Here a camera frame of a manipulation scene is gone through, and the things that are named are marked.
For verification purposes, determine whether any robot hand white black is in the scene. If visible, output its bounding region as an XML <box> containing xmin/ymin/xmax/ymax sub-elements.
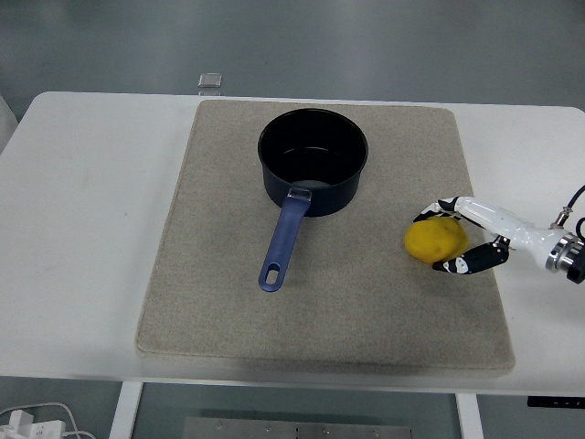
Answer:
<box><xmin>412</xmin><ymin>195</ymin><xmax>561</xmax><ymax>276</ymax></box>

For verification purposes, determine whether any black table control panel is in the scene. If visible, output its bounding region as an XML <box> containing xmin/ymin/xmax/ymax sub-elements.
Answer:
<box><xmin>526</xmin><ymin>396</ymin><xmax>585</xmax><ymax>408</ymax></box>

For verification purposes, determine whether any white table leg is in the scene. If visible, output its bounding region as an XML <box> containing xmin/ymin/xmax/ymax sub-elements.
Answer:
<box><xmin>108</xmin><ymin>381</ymin><xmax>145</xmax><ymax>439</ymax></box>
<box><xmin>454</xmin><ymin>392</ymin><xmax>484</xmax><ymax>439</ymax></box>

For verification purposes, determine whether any beige fabric mat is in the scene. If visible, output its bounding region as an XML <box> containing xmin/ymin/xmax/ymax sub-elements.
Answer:
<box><xmin>134</xmin><ymin>99</ymin><xmax>516</xmax><ymax>377</ymax></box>

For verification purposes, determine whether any grey metal plate with screws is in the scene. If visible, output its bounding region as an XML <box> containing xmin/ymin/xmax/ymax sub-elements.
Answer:
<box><xmin>182</xmin><ymin>416</ymin><xmax>416</xmax><ymax>439</ymax></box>

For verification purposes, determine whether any small silver floor plate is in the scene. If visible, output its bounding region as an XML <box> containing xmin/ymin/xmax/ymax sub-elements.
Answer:
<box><xmin>197</xmin><ymin>72</ymin><xmax>225</xmax><ymax>96</ymax></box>

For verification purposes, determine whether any white power strip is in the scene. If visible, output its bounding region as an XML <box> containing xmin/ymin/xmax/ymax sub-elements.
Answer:
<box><xmin>0</xmin><ymin>410</ymin><xmax>68</xmax><ymax>439</ymax></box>

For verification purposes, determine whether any blue pot with handle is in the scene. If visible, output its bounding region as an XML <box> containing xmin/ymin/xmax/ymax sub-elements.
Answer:
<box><xmin>258</xmin><ymin>107</ymin><xmax>369</xmax><ymax>293</ymax></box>

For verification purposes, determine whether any white cable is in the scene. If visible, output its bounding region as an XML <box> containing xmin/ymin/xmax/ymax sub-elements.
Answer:
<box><xmin>0</xmin><ymin>402</ymin><xmax>95</xmax><ymax>439</ymax></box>

